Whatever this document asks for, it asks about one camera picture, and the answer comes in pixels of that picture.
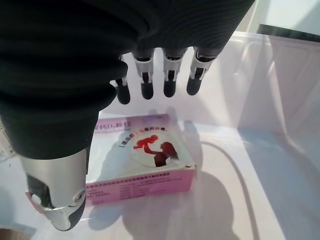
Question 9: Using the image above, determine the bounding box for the white drawer with blue handle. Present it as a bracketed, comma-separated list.
[0, 23, 320, 240]

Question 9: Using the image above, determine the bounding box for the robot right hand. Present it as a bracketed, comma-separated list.
[0, 0, 256, 232]

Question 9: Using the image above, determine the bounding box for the pink white medicine box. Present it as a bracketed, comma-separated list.
[84, 113, 197, 207]

